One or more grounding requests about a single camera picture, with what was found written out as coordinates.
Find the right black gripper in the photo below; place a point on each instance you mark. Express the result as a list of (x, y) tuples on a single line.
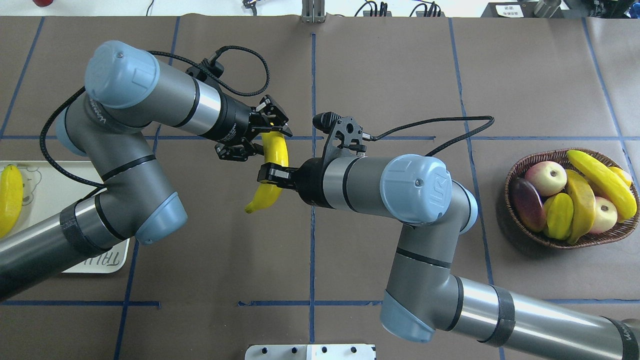
[(311, 181)]

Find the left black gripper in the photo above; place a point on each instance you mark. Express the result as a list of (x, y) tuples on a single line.
[(234, 119)]

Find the yellow banana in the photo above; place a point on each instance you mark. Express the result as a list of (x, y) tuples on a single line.
[(276, 159), (617, 191), (11, 198)]

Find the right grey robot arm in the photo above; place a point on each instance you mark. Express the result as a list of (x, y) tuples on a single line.
[(422, 295)]

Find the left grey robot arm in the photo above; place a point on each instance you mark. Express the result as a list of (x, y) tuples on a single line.
[(125, 90)]

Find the brown wicker basket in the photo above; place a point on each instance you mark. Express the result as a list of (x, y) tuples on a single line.
[(511, 220)]

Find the white bear tray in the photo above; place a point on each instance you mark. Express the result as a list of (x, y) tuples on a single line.
[(45, 193)]

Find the dark red mango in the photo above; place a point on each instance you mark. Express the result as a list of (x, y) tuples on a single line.
[(527, 203)]

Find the red cylinder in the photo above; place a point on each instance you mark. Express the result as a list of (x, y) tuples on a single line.
[(43, 3)]

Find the red yellow peach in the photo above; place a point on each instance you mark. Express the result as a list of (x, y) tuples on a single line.
[(548, 178)]

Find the yellow starfruit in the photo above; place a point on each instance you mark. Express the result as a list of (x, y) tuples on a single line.
[(559, 212)]

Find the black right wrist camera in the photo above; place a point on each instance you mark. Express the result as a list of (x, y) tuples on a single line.
[(345, 137)]

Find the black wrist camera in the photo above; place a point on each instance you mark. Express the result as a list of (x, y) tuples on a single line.
[(206, 71), (345, 137)]

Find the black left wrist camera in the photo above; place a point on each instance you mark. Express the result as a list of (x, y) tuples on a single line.
[(206, 71)]

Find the aluminium frame post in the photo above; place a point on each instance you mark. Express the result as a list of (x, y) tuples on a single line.
[(313, 11)]

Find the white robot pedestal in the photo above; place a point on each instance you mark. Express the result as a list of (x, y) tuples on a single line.
[(331, 351)]

